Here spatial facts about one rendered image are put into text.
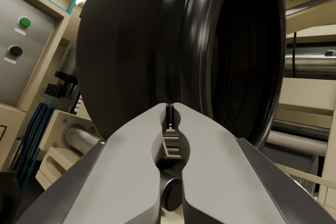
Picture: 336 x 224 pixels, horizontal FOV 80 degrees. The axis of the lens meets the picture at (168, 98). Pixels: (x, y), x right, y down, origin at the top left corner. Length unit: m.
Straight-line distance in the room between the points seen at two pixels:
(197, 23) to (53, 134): 0.42
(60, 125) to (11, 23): 0.42
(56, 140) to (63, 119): 0.05
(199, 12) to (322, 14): 0.71
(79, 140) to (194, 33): 0.35
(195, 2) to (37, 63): 0.68
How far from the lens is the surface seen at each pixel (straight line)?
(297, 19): 0.93
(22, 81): 0.85
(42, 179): 0.56
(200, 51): 0.28
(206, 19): 0.29
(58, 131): 0.56
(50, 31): 0.88
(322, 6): 0.92
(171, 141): 0.28
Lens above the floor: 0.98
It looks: 10 degrees up
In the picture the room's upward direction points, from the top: 19 degrees clockwise
